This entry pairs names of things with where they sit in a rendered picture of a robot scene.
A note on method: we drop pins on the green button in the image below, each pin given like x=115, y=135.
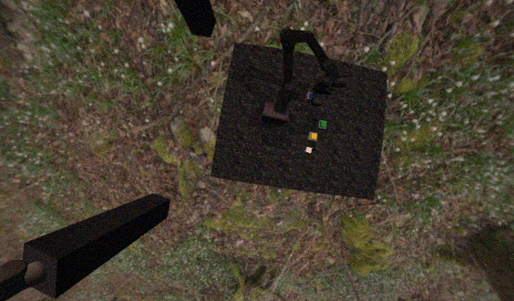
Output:
x=321, y=124

